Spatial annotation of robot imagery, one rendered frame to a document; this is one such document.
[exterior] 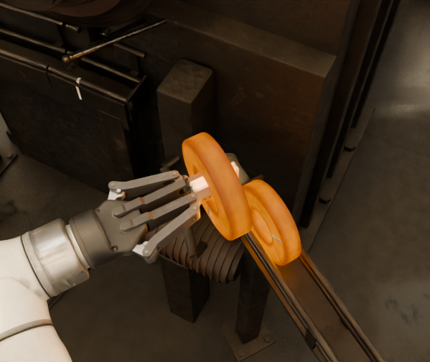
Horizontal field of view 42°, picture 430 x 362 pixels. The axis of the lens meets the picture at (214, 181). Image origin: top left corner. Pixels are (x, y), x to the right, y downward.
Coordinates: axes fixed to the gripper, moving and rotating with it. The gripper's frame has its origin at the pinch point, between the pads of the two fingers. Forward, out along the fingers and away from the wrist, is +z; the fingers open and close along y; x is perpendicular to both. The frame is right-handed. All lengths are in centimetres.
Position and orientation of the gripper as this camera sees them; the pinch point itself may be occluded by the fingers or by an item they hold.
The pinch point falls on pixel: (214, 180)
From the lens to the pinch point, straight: 78.0
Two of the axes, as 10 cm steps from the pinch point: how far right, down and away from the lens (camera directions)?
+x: -0.4, -5.0, -8.6
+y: 4.7, 7.5, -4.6
